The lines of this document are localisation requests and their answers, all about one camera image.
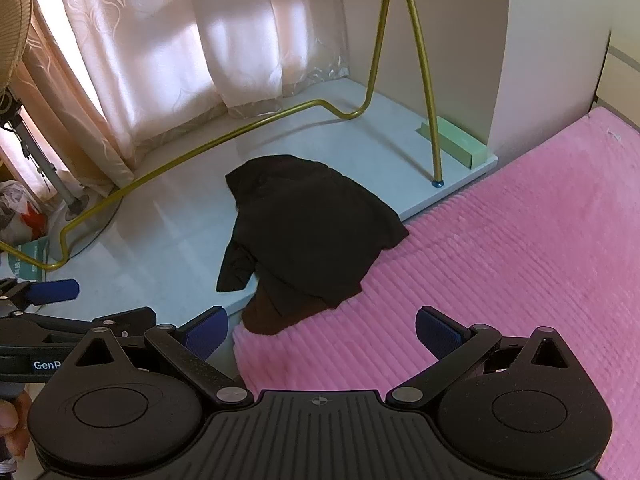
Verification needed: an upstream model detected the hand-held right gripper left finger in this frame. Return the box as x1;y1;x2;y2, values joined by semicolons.
75;305;253;406

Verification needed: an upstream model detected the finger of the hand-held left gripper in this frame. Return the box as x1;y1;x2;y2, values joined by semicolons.
0;306;157;343
0;279;81;318

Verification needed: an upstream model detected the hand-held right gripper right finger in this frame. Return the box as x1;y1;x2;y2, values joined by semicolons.
385;306;571;406

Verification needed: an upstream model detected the brown shirt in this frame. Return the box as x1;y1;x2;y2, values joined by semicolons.
241;265;371;337

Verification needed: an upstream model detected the black long-sleeve shirt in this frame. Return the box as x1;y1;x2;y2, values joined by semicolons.
216;154;411;311

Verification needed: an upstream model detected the gold metal clothes rack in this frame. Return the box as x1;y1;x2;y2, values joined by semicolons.
0;0;446;273

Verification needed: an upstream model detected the person's left hand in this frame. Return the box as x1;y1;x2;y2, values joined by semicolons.
0;391;33;461

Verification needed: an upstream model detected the teal cardboard box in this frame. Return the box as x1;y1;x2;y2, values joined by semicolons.
7;237;56;281

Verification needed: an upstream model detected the plastic bag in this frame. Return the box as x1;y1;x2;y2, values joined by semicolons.
0;180;48;246

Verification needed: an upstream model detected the pink ribbed blanket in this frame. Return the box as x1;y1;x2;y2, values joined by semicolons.
232;106;640;480

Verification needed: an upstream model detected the green box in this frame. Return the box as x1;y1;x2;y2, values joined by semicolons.
419;116;488;168

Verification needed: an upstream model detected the standing fan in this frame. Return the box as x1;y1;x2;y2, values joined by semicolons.
0;0;123;261

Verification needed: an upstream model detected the beige patterned curtain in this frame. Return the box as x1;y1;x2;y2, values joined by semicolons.
25;0;351;196

